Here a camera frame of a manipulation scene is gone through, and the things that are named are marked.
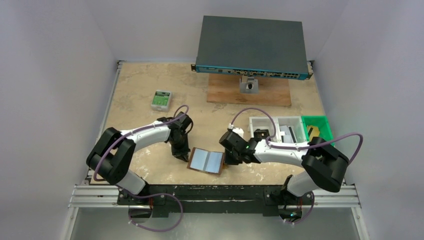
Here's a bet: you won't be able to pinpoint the black cards in left bin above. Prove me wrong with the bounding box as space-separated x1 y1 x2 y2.
253 129 270 140

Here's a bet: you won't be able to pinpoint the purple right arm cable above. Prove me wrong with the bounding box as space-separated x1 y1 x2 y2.
228 107 364 167

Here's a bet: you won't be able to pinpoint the brown leather card holder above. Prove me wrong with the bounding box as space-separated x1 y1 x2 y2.
187 147 225 176

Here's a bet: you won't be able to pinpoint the green white small box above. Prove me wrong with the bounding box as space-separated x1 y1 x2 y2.
150 90 173 112

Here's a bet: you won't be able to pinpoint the yellow items in green bin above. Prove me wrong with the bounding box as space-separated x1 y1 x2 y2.
306 125 321 140

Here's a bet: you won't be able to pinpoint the green plastic bin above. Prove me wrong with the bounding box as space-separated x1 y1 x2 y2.
301 115 334 142

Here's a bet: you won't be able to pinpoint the grey camera on mount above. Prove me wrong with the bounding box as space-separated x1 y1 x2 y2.
239 76 259 94

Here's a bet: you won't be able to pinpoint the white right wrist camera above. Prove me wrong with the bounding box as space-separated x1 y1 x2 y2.
227 123 244 138

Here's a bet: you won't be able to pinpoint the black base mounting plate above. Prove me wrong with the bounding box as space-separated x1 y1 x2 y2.
117 184 313 219

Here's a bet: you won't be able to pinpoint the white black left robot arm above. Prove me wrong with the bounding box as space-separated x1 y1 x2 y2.
86 111 193 196

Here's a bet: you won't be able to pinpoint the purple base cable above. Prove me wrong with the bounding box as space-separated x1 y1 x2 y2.
128 193 184 233

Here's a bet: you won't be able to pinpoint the brown wooden board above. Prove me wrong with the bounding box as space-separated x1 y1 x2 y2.
206 73 292 107

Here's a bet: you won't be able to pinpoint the grey cards in middle bin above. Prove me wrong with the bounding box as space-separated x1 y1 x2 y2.
279 125 297 144

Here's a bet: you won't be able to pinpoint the white left plastic bin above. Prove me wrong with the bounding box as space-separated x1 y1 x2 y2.
248 116 281 143

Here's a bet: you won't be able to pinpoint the white plastic bin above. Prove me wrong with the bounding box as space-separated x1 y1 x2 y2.
248 116 281 143
276 116 308 144

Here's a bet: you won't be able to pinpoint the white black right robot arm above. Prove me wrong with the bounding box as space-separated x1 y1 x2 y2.
219 130 349 197

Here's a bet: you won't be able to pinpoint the white middle plastic bin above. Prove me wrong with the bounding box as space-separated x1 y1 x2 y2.
276 116 308 144

